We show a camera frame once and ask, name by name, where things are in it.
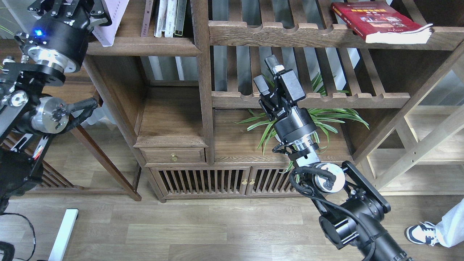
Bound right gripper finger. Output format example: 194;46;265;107
265;55;285;75
253;75;270;95

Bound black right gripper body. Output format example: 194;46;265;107
260;70;317;145

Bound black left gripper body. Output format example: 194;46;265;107
14;0;111;73

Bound white thick book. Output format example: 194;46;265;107
93;0;129;47

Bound maroon book with white characters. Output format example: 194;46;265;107
140;0;154;37

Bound red book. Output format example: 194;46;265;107
331;1;432;44

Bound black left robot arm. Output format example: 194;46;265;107
0;0;112;215

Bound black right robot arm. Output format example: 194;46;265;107
254;55;412;261

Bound light wooden shelf unit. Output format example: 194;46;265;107
359;54;464;196

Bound green spider plant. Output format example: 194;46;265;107
234;72;369;155

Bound dark wooden bookshelf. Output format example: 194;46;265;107
84;0;463;202

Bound white upright book left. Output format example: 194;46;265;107
154;0;168;37

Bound white upright book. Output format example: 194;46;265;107
164;0;178;38
154;0;168;37

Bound dark upright book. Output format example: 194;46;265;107
174;0;187;37

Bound white upright book middle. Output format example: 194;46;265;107
164;0;178;38

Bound white and navy sneaker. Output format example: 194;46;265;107
404;221;439;246

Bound white metal bar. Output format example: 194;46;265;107
48;208;79;261

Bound person leg grey trousers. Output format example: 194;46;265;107
435;200;464;248

